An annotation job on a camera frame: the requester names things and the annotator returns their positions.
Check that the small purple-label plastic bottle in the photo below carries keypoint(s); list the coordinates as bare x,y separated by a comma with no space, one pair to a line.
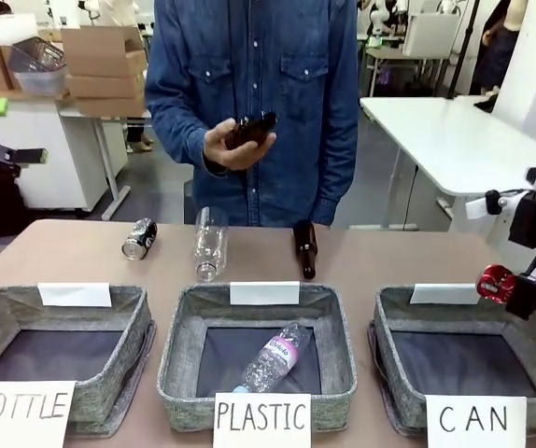
275,354

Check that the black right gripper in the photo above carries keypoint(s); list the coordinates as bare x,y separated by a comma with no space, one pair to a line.
526,219

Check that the flat closed cardboard box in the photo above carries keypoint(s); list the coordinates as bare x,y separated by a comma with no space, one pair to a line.
109,106
104,85

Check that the person's right forearm denim sleeve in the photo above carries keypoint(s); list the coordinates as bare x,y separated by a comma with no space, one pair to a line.
174,121

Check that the large clear plastic bottle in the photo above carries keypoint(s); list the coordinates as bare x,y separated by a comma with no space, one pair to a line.
211,247

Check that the person's right hand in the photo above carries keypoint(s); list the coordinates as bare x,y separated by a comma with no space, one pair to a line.
223,154

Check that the gray fabric basket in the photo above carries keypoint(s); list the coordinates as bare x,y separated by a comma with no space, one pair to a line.
104,396
184,406
403,396

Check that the person in denim shirt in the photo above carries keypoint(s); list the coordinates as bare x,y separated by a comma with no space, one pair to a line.
272,56

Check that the PLASTIC paper label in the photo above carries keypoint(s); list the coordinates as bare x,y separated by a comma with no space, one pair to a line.
261,420

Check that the brown glass bottle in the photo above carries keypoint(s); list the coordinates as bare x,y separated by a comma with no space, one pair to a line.
306,245
254,130

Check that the black drink can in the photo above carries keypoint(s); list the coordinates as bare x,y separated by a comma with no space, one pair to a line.
139,240

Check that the background person legs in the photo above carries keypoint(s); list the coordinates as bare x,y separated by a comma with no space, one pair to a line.
137,135

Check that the person's left forearm denim sleeve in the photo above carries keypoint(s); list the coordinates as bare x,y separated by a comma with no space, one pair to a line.
338,149

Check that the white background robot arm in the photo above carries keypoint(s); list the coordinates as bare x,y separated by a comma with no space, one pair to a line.
380,23

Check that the white desk with legs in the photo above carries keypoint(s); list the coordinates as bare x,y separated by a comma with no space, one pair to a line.
109,154

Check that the black tripod pole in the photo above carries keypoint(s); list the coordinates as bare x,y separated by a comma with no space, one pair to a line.
459,51

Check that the clear plastic storage bin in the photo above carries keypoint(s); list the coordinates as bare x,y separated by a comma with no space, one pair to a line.
39,83

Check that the BOTTLE paper label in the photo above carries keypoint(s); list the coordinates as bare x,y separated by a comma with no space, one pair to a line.
20,415

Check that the crushed red drink can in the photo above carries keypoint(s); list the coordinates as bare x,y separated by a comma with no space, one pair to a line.
492,284

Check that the background person dark skirt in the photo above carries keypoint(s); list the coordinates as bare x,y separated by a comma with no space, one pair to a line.
497,51

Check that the CAN paper label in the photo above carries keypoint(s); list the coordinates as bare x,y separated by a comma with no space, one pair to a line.
475,420

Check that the white cabinet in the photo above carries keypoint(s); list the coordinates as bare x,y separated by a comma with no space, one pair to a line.
58,154

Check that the open cardboard box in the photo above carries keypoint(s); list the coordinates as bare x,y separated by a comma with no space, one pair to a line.
95,51

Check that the large white table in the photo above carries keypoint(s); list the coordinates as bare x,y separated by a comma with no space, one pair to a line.
436,140

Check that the blank white card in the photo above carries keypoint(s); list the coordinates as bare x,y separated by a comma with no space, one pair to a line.
443,294
264,294
74,295

